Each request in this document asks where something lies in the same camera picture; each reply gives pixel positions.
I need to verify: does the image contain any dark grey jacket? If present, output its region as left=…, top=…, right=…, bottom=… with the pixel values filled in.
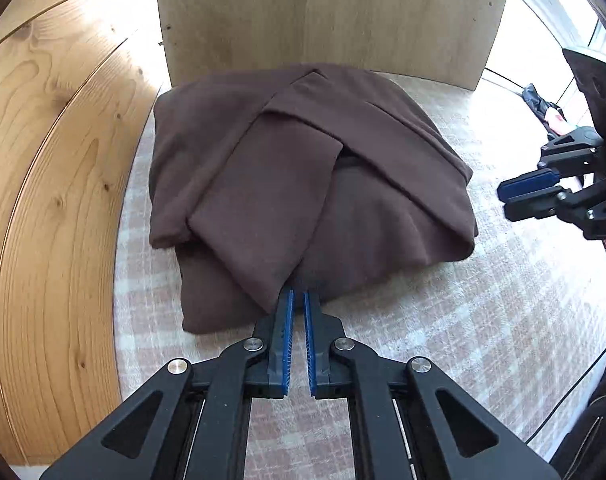
left=521, top=83, right=564, bottom=127

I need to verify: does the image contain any person's black zip jacket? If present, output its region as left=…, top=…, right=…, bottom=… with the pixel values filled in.
left=550, top=360, right=606, bottom=480

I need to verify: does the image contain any brown sweater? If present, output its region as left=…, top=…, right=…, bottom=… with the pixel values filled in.
left=149, top=62, right=480, bottom=336

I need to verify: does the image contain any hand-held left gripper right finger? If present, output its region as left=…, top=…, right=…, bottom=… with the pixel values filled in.
left=303, top=288, right=558, bottom=480

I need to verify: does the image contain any pine wood panel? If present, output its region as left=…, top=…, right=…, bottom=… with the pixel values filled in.
left=0, top=0, right=167, bottom=467

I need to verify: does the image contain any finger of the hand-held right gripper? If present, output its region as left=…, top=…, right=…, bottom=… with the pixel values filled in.
left=503, top=175, right=606, bottom=223
left=497, top=127, right=604, bottom=205

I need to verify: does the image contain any black cable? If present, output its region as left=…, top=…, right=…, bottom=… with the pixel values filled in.
left=524, top=319, right=606, bottom=445

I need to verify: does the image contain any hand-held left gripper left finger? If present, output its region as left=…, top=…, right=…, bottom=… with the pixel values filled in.
left=40, top=288, right=296, bottom=480

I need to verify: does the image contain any light laminate wooden board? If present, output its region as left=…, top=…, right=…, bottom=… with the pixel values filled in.
left=154, top=0, right=514, bottom=92

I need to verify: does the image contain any pink plaid blanket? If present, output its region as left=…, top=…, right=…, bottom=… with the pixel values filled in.
left=113, top=72, right=606, bottom=480

